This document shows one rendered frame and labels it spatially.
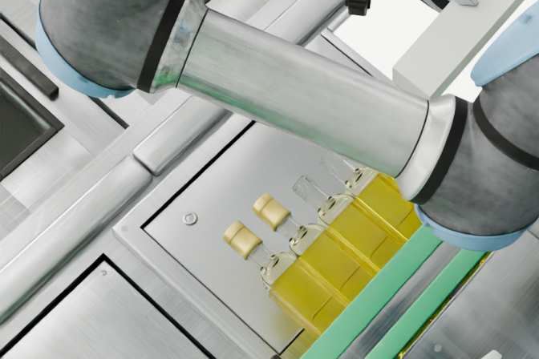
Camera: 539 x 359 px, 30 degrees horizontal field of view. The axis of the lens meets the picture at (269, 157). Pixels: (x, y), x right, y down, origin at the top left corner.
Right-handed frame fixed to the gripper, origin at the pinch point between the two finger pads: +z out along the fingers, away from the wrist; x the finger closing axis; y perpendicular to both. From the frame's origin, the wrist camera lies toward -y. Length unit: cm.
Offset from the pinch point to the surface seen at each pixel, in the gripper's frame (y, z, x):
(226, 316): -50, 0, 20
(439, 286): -28.6, 20.0, -0.6
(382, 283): -32.9, 14.8, -1.8
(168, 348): -59, -4, 22
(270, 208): -34.5, -4.0, 10.3
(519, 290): -22.9, 27.3, -0.9
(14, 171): -56, -41, 24
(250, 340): -50, 5, 20
